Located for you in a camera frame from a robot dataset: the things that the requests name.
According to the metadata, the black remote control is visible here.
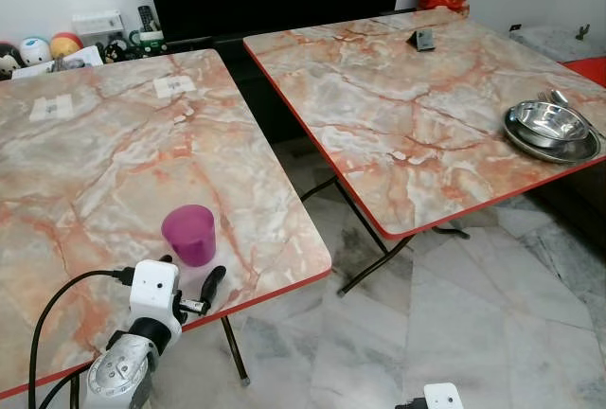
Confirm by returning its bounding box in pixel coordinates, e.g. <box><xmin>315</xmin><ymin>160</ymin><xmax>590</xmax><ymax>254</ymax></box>
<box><xmin>138</xmin><ymin>5</ymin><xmax>157</xmax><ymax>33</ymax></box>

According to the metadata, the small black box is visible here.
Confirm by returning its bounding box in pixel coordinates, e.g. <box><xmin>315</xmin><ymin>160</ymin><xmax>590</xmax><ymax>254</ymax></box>
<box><xmin>407</xmin><ymin>28</ymin><xmax>437</xmax><ymax>52</ymax></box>

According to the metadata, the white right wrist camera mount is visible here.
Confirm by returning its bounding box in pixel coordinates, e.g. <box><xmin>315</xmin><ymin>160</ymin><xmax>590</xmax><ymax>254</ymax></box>
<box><xmin>423</xmin><ymin>383</ymin><xmax>465</xmax><ymax>409</ymax></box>

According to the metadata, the black white panda toy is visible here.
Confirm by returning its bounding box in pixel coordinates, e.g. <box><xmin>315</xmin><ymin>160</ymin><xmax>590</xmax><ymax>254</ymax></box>
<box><xmin>0</xmin><ymin>43</ymin><xmax>25</xmax><ymax>79</ymax></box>

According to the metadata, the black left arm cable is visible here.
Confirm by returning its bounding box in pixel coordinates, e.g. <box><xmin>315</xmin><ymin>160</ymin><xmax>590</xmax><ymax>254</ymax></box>
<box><xmin>27</xmin><ymin>267</ymin><xmax>138</xmax><ymax>409</ymax></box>

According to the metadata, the stainless steel plate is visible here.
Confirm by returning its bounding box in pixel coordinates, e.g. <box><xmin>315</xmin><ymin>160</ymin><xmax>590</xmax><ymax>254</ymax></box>
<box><xmin>503</xmin><ymin>106</ymin><xmax>602</xmax><ymax>164</ymax></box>

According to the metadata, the marble folding table with labels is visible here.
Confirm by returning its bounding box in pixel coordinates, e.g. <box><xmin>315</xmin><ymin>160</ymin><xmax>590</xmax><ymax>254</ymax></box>
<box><xmin>0</xmin><ymin>47</ymin><xmax>333</xmax><ymax>399</ymax></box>

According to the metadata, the steel spoon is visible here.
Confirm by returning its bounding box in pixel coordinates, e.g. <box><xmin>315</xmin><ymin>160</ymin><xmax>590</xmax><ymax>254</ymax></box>
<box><xmin>552</xmin><ymin>89</ymin><xmax>604</xmax><ymax>140</ymax></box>

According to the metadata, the white power strip box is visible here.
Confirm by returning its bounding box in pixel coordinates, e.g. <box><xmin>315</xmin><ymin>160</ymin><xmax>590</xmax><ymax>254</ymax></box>
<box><xmin>73</xmin><ymin>10</ymin><xmax>125</xmax><ymax>39</ymax></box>

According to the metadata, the grey marble counter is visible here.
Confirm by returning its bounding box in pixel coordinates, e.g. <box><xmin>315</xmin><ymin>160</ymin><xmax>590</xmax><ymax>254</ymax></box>
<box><xmin>509</xmin><ymin>23</ymin><xmax>606</xmax><ymax>64</ymax></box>

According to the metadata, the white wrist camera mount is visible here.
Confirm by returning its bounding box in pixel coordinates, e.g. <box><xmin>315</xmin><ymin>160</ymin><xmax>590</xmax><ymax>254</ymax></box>
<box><xmin>423</xmin><ymin>383</ymin><xmax>465</xmax><ymax>409</ymax></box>
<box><xmin>130</xmin><ymin>259</ymin><xmax>182</xmax><ymax>327</ymax></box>

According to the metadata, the orange round toy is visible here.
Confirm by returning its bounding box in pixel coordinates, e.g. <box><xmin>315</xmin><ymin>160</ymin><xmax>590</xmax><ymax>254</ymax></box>
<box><xmin>49</xmin><ymin>32</ymin><xmax>84</xmax><ymax>60</ymax></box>

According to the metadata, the stainless steel bowl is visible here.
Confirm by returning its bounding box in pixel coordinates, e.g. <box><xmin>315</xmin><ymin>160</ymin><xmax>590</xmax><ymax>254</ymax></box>
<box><xmin>511</xmin><ymin>99</ymin><xmax>586</xmax><ymax>150</ymax></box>

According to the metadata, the steel fork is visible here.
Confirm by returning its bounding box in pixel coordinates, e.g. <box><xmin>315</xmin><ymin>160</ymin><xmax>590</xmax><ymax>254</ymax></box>
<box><xmin>537</xmin><ymin>91</ymin><xmax>569</xmax><ymax>116</ymax></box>

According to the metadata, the red seat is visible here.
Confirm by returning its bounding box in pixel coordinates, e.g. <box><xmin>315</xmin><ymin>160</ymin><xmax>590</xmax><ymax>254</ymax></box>
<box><xmin>561</xmin><ymin>56</ymin><xmax>606</xmax><ymax>88</ymax></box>

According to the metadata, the small black toy figure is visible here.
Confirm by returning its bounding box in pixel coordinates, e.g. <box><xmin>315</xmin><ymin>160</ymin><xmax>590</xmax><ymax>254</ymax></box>
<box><xmin>102</xmin><ymin>40</ymin><xmax>131</xmax><ymax>62</ymax></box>

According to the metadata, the green mug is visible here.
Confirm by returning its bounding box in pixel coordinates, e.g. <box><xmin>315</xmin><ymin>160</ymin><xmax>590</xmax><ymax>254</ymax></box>
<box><xmin>130</xmin><ymin>28</ymin><xmax>167</xmax><ymax>55</ymax></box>

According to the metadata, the purple plastic cup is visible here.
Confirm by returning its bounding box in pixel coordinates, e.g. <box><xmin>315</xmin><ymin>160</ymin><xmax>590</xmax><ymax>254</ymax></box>
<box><xmin>161</xmin><ymin>204</ymin><xmax>217</xmax><ymax>268</ymax></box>

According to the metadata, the white paper label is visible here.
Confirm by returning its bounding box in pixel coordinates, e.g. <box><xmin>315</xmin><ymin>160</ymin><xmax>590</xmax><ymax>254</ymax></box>
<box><xmin>153</xmin><ymin>75</ymin><xmax>197</xmax><ymax>99</ymax></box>
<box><xmin>28</xmin><ymin>95</ymin><xmax>77</xmax><ymax>123</ymax></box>

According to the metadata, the white blue round toy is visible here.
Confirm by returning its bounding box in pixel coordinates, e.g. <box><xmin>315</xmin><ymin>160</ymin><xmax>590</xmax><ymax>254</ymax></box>
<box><xmin>19</xmin><ymin>37</ymin><xmax>52</xmax><ymax>66</ymax></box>

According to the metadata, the marble folding table red edge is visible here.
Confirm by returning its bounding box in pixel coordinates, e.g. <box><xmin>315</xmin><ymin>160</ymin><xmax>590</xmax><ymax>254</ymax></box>
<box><xmin>242</xmin><ymin>7</ymin><xmax>606</xmax><ymax>296</ymax></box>

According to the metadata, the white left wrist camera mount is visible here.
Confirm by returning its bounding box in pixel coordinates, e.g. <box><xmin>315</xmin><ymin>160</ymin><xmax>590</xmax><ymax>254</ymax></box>
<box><xmin>130</xmin><ymin>259</ymin><xmax>182</xmax><ymax>327</ymax></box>

